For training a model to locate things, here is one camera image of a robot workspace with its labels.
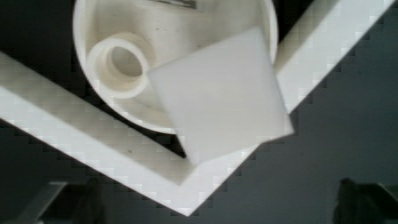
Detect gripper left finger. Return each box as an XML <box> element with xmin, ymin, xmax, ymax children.
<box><xmin>15</xmin><ymin>179</ymin><xmax>106</xmax><ymax>224</ymax></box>

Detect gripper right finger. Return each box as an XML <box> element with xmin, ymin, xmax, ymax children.
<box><xmin>333</xmin><ymin>178</ymin><xmax>398</xmax><ymax>224</ymax></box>

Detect white stool leg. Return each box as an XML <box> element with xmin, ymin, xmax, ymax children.
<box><xmin>150</xmin><ymin>0</ymin><xmax>196</xmax><ymax>9</ymax></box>
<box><xmin>148</xmin><ymin>28</ymin><xmax>292</xmax><ymax>164</ymax></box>

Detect white round stool seat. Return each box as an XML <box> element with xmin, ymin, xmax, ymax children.
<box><xmin>72</xmin><ymin>0</ymin><xmax>278</xmax><ymax>134</ymax></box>

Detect white front fence bar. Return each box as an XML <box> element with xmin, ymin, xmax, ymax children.
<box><xmin>0</xmin><ymin>52</ymin><xmax>255</xmax><ymax>216</ymax></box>

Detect white fence bar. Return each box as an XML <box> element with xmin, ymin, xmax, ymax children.
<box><xmin>0</xmin><ymin>52</ymin><xmax>255</xmax><ymax>216</ymax></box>
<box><xmin>275</xmin><ymin>0</ymin><xmax>395</xmax><ymax>111</ymax></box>

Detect white right fence bar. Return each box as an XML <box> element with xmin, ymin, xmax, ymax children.
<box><xmin>275</xmin><ymin>0</ymin><xmax>395</xmax><ymax>111</ymax></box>

